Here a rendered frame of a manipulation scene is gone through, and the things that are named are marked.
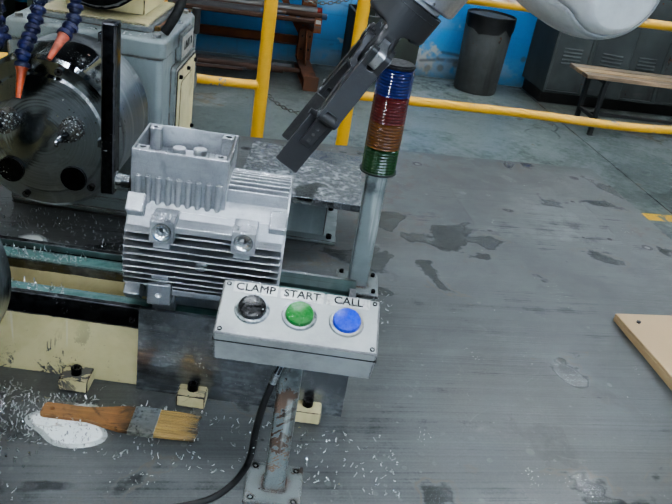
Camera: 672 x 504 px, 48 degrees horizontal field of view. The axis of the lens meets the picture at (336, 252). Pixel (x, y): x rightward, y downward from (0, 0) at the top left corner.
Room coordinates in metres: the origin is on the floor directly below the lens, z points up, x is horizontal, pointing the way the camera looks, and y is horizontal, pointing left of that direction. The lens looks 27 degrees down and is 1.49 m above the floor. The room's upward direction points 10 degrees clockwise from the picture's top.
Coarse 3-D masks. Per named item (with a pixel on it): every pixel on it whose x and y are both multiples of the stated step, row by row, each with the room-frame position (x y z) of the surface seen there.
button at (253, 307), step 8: (248, 296) 0.67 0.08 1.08; (256, 296) 0.67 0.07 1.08; (240, 304) 0.66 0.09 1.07; (248, 304) 0.66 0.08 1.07; (256, 304) 0.66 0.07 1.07; (264, 304) 0.67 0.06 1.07; (240, 312) 0.65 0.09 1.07; (248, 312) 0.65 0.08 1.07; (256, 312) 0.66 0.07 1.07; (264, 312) 0.66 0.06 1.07
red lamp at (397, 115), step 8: (376, 96) 1.21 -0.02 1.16; (376, 104) 1.20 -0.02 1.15; (384, 104) 1.19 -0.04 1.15; (392, 104) 1.19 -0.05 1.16; (400, 104) 1.19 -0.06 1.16; (408, 104) 1.22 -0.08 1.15; (376, 112) 1.20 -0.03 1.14; (384, 112) 1.19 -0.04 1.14; (392, 112) 1.19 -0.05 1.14; (400, 112) 1.20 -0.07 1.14; (376, 120) 1.20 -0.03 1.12; (384, 120) 1.19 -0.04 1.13; (392, 120) 1.19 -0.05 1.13; (400, 120) 1.20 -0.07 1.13
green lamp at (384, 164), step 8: (368, 152) 1.20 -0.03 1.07; (376, 152) 1.19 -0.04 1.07; (384, 152) 1.19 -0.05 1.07; (392, 152) 1.20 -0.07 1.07; (368, 160) 1.20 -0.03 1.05; (376, 160) 1.19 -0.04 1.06; (384, 160) 1.19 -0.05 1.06; (392, 160) 1.20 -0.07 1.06; (368, 168) 1.20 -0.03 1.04; (376, 168) 1.19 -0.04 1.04; (384, 168) 1.19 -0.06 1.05; (392, 168) 1.20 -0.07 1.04
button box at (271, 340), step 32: (224, 288) 0.68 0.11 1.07; (256, 288) 0.69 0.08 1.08; (288, 288) 0.70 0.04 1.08; (224, 320) 0.65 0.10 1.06; (256, 320) 0.65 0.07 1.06; (320, 320) 0.67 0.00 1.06; (224, 352) 0.65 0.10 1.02; (256, 352) 0.64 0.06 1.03; (288, 352) 0.64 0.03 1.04; (320, 352) 0.64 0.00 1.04; (352, 352) 0.64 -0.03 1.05
